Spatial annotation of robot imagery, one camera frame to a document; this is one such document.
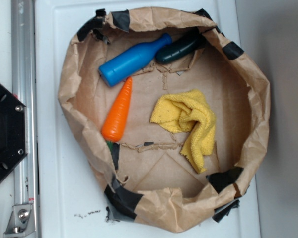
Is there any yellow microfiber cloth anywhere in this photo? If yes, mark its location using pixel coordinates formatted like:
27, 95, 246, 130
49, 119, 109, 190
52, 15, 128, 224
150, 89, 216, 174

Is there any brown paper bag bin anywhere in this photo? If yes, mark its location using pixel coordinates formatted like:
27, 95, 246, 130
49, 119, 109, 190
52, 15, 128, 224
58, 7, 271, 233

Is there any orange toy carrot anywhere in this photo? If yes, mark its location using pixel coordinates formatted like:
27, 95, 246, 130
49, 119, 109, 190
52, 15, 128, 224
101, 77, 133, 142

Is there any blue plastic bottle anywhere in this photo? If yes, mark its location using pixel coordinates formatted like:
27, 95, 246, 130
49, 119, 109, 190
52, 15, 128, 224
98, 33, 172, 87

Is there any dark green toy cucumber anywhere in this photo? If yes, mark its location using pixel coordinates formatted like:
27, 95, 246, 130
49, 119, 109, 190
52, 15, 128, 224
155, 30, 206, 64

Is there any white tray board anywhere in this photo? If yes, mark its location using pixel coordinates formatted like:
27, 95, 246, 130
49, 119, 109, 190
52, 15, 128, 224
35, 0, 261, 238

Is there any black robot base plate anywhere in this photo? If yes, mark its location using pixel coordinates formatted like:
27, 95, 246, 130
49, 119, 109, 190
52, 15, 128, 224
0, 83, 27, 184

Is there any aluminium extrusion rail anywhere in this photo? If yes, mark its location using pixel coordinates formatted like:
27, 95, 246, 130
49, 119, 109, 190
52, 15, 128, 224
11, 0, 41, 238

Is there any metal corner bracket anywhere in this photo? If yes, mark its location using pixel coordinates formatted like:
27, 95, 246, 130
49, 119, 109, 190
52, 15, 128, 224
3, 204, 36, 238

